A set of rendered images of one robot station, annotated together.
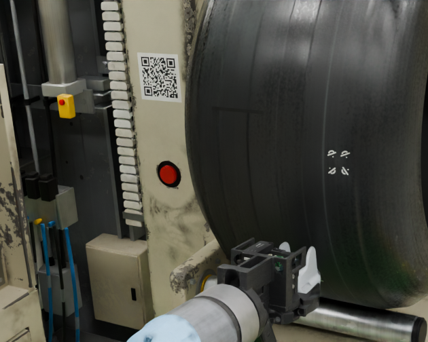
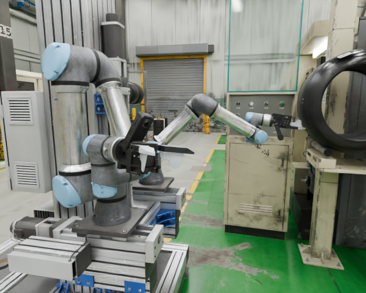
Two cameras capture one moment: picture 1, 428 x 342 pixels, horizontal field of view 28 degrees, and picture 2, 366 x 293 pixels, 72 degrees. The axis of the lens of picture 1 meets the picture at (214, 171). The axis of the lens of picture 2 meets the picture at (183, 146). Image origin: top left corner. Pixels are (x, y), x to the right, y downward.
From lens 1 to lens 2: 1.44 m
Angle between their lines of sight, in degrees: 71
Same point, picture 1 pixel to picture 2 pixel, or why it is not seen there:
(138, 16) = not seen: hidden behind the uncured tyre
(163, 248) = not seen: hidden behind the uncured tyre
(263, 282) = (277, 117)
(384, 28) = (317, 74)
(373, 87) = (310, 86)
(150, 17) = not seen: hidden behind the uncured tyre
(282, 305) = (280, 123)
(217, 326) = (258, 115)
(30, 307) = (290, 141)
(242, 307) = (266, 116)
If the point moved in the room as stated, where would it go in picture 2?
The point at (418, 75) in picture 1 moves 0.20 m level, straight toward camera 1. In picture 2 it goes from (323, 85) to (287, 85)
